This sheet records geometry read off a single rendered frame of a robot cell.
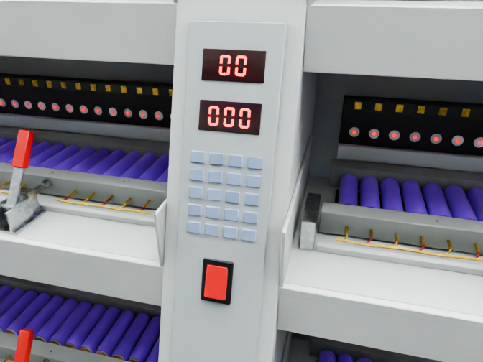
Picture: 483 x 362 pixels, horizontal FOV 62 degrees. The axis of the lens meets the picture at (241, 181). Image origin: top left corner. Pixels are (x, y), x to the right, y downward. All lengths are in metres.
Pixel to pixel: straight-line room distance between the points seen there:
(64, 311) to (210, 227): 0.31
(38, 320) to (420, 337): 0.43
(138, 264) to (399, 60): 0.25
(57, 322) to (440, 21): 0.51
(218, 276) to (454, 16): 0.24
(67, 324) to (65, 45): 0.33
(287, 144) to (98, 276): 0.20
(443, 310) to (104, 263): 0.26
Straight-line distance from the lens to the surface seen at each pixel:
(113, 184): 0.42
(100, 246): 0.37
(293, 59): 0.29
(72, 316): 0.57
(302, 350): 0.52
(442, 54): 0.31
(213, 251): 0.31
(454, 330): 0.33
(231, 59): 0.30
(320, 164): 0.49
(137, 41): 0.34
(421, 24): 0.30
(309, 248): 0.35
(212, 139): 0.30
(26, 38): 0.40
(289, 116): 0.29
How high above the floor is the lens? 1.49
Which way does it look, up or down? 9 degrees down
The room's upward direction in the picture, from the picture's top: 5 degrees clockwise
